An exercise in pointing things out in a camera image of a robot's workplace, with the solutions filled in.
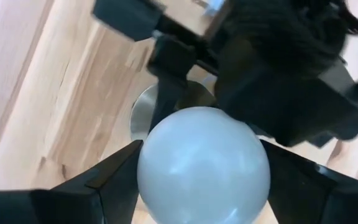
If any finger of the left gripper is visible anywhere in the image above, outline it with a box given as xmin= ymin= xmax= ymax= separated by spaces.
xmin=147 ymin=34 xmax=198 ymax=132
xmin=215 ymin=77 xmax=292 ymax=147

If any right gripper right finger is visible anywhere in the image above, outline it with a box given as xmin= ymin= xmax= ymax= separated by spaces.
xmin=259 ymin=139 xmax=358 ymax=224

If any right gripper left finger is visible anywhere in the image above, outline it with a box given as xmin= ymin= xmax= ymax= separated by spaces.
xmin=0 ymin=139 xmax=144 ymax=224

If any metal lamp socket base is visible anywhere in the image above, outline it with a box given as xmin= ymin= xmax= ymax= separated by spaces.
xmin=129 ymin=80 xmax=218 ymax=142

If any white lightbulb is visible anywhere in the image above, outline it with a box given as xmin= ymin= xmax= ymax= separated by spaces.
xmin=137 ymin=106 xmax=272 ymax=224

